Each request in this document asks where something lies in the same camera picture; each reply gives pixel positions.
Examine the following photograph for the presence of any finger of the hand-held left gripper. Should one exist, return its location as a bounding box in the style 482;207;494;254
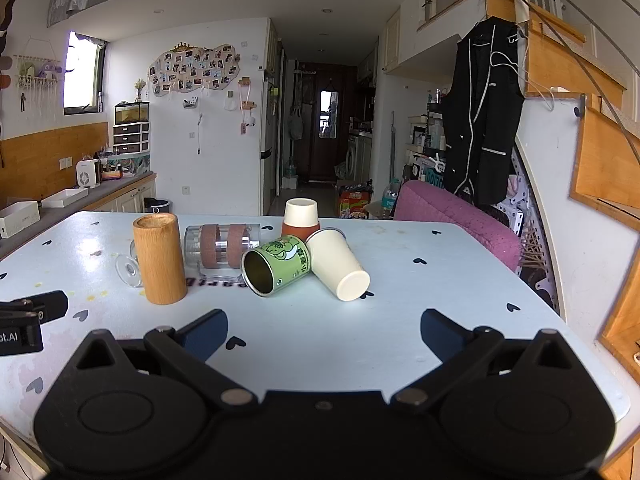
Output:
0;290;69;322

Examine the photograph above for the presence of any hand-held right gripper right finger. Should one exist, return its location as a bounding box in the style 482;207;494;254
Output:
392;309;585;413

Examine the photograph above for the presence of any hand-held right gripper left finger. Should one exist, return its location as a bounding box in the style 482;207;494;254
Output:
62;309;258;406

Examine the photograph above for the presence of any wooden cylinder cup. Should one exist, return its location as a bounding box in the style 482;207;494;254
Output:
132;213;187;306

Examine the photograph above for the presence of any green printed tin cup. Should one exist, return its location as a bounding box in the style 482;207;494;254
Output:
241;237;312;299

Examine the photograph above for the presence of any cream paper cup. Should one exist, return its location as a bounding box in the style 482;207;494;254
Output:
305;228;371;302

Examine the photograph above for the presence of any cream and brown cup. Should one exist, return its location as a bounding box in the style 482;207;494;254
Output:
281;198;321;242

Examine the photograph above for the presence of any glass bottle with brown bands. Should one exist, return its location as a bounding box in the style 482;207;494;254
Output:
184;223;262;282

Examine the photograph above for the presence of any clear wine glass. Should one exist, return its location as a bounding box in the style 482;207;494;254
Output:
115;239;144;289

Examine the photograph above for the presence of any white flat box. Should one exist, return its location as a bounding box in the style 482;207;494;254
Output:
0;200;41;239
41;188;90;210

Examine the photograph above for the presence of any pink upholstered chair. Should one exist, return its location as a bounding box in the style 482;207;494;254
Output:
393;180;524;272

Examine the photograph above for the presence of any kitchen counter cabinet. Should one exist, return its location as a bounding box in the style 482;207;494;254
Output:
0;170;157;261

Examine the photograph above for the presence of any white desktop fan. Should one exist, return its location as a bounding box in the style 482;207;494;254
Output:
75;158;104;190

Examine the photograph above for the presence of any plastic water bottle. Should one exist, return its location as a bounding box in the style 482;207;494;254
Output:
382;179;402;219

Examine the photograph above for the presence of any red snack carton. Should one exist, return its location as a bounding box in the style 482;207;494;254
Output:
338;182;374;220

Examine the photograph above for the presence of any small drawer unit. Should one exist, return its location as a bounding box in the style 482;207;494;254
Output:
112;122;151;155

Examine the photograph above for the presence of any washing machine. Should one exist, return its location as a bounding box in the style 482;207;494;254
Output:
346;134;374;184

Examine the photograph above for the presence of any white refrigerator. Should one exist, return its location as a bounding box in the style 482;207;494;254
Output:
259;74;282;217

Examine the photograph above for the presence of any glass fish tank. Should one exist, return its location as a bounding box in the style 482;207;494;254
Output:
114;101;150;125

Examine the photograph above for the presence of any black jacket with white trim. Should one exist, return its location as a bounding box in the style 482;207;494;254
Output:
442;16;527;207

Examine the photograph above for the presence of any dark wooden door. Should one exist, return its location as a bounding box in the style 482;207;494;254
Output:
300;62;359;182

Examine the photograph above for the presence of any window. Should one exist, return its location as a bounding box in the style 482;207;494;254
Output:
63;30;106;115

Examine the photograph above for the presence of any hanging mirror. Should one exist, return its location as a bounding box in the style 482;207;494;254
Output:
319;90;338;139

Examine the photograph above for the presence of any wooden staircase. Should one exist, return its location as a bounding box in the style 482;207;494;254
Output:
485;0;640;480

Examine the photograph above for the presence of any macrame wall hanging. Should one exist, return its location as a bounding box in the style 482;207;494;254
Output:
13;36;64;114

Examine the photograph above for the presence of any photo collage wall board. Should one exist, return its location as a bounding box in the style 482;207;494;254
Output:
148;43;243;97

